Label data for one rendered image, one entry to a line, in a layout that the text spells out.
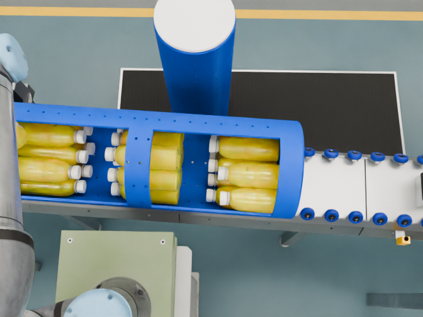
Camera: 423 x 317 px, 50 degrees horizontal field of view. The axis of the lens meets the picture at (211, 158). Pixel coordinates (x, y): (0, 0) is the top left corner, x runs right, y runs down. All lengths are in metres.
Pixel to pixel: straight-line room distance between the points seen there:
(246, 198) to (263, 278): 1.16
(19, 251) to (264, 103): 2.00
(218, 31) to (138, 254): 0.81
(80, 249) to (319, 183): 0.79
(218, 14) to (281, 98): 0.96
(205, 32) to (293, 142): 0.55
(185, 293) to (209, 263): 1.16
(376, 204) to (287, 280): 0.96
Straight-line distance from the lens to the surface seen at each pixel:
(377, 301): 2.33
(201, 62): 1.60
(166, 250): 1.10
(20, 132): 1.24
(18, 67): 0.75
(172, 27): 1.59
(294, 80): 2.52
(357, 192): 1.55
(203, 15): 1.61
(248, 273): 2.37
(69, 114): 1.31
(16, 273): 0.55
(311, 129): 2.42
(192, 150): 1.46
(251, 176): 1.26
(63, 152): 1.40
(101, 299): 0.90
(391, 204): 1.58
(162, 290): 1.11
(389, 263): 2.54
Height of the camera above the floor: 2.36
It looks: 73 degrees down
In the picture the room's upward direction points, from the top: straight up
